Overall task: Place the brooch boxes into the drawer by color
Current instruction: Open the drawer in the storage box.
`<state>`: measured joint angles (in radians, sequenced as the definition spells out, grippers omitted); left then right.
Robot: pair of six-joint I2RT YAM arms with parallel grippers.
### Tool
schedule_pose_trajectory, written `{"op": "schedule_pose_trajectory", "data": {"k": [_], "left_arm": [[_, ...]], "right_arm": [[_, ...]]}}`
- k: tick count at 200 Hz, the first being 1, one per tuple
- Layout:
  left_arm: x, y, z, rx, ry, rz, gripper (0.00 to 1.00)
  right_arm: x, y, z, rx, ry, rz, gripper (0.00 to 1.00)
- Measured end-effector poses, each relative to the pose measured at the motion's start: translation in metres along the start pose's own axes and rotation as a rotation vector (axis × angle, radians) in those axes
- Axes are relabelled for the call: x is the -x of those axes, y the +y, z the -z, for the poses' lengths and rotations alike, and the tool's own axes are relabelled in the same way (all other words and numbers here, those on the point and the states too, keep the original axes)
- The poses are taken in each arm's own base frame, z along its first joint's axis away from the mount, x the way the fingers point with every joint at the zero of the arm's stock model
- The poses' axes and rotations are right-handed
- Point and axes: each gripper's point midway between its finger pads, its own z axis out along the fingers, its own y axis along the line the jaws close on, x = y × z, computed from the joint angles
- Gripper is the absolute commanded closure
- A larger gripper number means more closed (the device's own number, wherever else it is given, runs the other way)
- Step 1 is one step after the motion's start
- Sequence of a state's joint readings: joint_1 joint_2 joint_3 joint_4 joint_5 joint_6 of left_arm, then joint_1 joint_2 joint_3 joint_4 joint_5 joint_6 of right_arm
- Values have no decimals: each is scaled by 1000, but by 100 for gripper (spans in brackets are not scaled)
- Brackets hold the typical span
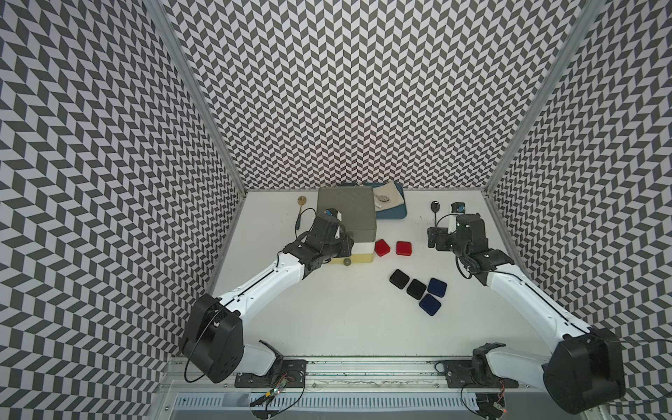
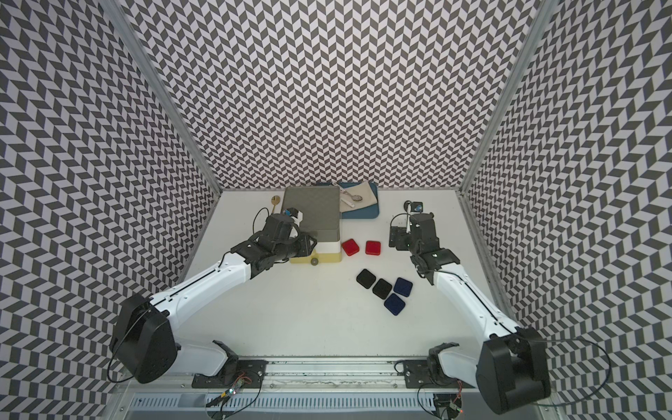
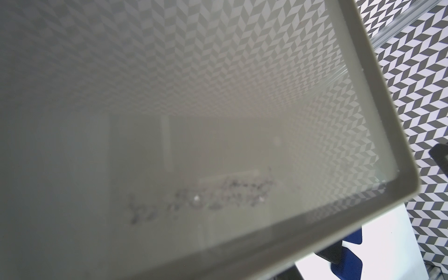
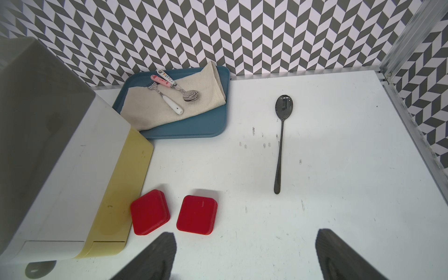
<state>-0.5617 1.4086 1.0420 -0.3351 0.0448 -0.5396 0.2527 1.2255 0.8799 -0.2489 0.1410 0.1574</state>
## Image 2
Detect blue brooch box upper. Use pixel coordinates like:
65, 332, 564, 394
393, 278, 414, 298

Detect red brooch box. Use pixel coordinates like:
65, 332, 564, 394
365, 241, 382, 256
341, 239, 361, 257

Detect teal blue tray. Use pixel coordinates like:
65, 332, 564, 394
341, 181, 380, 220

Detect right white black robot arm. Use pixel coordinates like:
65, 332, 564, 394
390, 213, 551, 415

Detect aluminium front rail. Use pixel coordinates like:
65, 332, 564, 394
115, 355, 479, 393

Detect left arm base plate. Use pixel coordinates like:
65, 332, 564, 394
192, 359, 268, 390

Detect blue brooch box lower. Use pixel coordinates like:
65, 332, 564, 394
383, 293, 406, 316

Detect blue brooch box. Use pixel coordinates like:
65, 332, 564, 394
383, 293, 406, 316
393, 278, 414, 298

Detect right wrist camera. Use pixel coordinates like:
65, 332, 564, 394
405, 201, 424, 214

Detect beige folded cloth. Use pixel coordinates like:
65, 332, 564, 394
339, 181, 378, 214

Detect grey three-drawer storage box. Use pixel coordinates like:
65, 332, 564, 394
282, 185, 342, 265

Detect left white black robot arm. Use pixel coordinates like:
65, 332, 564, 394
110, 208, 318, 384

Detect silver spoon on cloth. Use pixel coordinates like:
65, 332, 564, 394
341, 189, 363, 202

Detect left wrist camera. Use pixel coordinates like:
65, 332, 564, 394
283, 208, 303, 224

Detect black brooch box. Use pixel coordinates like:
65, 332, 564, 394
356, 269, 377, 290
372, 278, 393, 300

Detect gold spoon green handle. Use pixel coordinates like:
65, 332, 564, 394
271, 195, 281, 214

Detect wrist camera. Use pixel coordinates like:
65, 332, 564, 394
405, 201, 424, 214
283, 208, 303, 224

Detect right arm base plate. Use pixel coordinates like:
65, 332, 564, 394
394, 359, 474, 390

